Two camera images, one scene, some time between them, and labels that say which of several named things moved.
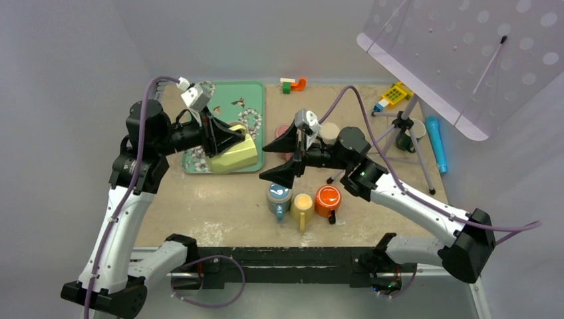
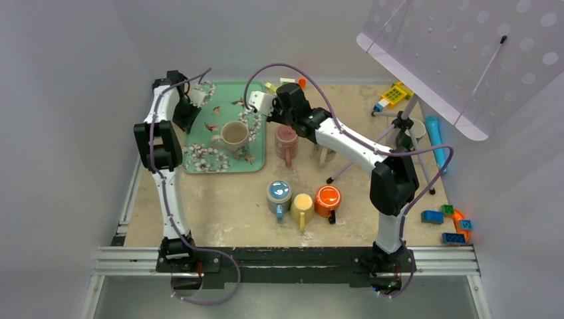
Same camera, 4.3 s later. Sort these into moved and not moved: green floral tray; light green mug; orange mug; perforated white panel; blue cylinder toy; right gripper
Moved: right gripper; light green mug
Not moved: blue cylinder toy; perforated white panel; green floral tray; orange mug
